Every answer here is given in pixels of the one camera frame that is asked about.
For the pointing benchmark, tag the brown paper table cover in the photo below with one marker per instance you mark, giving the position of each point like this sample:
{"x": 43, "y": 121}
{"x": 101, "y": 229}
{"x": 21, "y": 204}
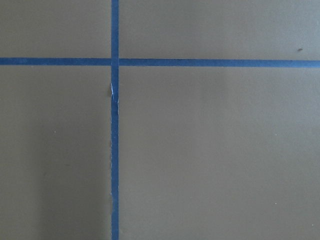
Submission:
{"x": 205, "y": 153}

